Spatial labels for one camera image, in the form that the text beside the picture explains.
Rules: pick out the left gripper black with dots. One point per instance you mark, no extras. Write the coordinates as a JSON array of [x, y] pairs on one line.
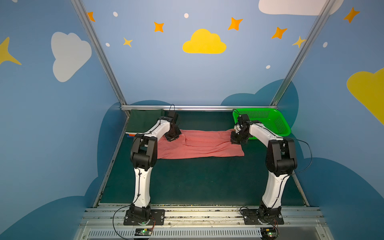
[[173, 135]]

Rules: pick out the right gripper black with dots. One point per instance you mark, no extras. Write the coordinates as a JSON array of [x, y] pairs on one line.
[[237, 138]]

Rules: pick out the pink red t-shirt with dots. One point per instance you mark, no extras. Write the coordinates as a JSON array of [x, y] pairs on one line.
[[199, 144]]

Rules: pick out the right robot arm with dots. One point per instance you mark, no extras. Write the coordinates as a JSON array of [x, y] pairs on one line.
[[281, 161]]

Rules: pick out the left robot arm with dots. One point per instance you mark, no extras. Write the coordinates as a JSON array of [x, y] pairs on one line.
[[144, 155]]

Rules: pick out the green plastic basket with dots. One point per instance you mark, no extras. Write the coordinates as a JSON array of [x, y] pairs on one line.
[[270, 118]]

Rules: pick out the right controller board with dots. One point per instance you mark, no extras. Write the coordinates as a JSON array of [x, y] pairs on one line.
[[269, 233]]

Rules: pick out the controller board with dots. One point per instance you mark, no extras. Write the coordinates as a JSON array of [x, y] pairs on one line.
[[143, 232], [269, 233]]

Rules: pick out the left controller board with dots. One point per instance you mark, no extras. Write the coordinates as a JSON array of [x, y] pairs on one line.
[[143, 232]]

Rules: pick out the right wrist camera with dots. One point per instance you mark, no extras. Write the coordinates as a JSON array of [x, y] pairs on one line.
[[237, 128]]

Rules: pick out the rear aluminium frame bar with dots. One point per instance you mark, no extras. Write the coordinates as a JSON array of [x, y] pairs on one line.
[[190, 108]]

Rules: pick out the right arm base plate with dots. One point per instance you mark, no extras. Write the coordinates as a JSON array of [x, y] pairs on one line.
[[252, 217]]

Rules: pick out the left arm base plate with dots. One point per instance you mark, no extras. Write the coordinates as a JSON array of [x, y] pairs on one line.
[[156, 217]]

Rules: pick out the aluminium front rail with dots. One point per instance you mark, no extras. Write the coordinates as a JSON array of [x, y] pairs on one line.
[[202, 223]]

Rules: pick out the right aluminium frame post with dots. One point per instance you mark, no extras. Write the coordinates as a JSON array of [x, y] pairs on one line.
[[304, 50]]

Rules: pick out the aluminium frame post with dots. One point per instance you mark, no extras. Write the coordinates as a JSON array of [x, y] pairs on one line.
[[304, 50], [91, 33]]

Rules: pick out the left aluminium frame post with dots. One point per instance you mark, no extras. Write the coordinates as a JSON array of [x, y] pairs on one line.
[[91, 33]]

